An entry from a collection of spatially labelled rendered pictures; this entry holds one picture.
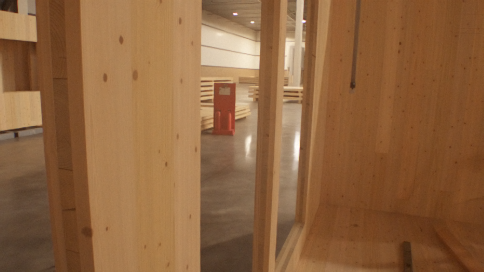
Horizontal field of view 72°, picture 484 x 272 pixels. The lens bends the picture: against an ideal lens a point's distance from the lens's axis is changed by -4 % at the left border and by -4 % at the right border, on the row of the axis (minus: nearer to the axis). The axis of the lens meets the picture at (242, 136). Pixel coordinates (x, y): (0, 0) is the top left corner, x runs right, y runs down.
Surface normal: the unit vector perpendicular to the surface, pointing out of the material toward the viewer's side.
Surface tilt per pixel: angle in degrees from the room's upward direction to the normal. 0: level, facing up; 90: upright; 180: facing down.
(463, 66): 90
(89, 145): 90
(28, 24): 90
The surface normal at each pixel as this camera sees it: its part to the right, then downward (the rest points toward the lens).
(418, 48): -0.33, 0.16
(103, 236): 0.94, 0.08
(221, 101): -0.08, 0.18
